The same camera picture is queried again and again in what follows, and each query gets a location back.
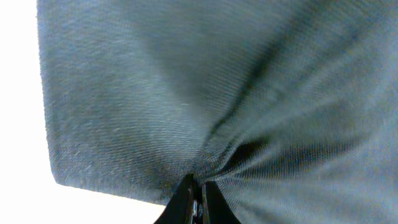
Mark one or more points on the black polo shirt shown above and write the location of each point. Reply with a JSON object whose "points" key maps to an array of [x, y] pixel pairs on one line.
{"points": [[289, 106]]}

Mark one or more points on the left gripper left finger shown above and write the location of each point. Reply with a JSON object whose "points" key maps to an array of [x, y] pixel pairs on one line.
{"points": [[181, 207]]}

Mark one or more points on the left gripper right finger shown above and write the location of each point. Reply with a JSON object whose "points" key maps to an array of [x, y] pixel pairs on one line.
{"points": [[215, 208]]}

